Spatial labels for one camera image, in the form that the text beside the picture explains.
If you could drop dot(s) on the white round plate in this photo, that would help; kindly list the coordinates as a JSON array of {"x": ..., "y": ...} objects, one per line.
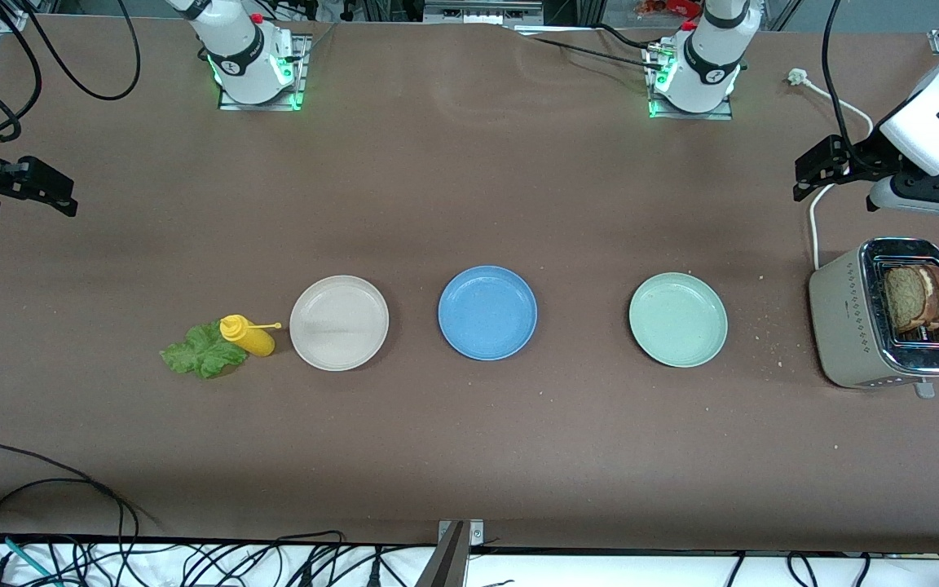
[{"x": 339, "y": 324}]

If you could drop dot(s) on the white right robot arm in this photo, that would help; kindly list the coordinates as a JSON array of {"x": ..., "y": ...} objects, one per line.
[{"x": 233, "y": 45}]

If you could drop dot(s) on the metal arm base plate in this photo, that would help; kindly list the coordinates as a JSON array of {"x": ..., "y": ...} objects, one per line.
[
  {"x": 303, "y": 81},
  {"x": 718, "y": 116}
]

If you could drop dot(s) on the beige chrome toaster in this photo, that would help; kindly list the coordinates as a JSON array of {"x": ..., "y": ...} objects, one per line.
[{"x": 844, "y": 318}]

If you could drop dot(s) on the grey metal box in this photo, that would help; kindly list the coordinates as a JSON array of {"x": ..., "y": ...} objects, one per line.
[{"x": 486, "y": 12}]

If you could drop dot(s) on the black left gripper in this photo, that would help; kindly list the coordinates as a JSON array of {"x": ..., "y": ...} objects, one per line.
[{"x": 867, "y": 154}]

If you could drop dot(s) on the yellow squeeze bottle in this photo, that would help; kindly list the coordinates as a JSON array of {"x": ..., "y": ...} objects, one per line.
[{"x": 251, "y": 336}]

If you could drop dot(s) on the green lettuce leaf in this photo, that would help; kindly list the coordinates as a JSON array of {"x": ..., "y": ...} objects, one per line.
[{"x": 200, "y": 355}]

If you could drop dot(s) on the red object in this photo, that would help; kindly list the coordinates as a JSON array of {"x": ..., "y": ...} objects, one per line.
[{"x": 669, "y": 6}]

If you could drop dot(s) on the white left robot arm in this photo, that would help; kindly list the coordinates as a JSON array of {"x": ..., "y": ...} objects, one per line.
[{"x": 710, "y": 57}]

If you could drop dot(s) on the pale green round plate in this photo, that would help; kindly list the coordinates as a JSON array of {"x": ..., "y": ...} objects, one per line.
[{"x": 678, "y": 319}]

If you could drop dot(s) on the aluminium bracket post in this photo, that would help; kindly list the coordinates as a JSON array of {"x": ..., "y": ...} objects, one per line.
[{"x": 447, "y": 562}]

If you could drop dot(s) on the blue round plate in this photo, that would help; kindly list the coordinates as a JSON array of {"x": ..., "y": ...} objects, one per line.
[{"x": 487, "y": 313}]

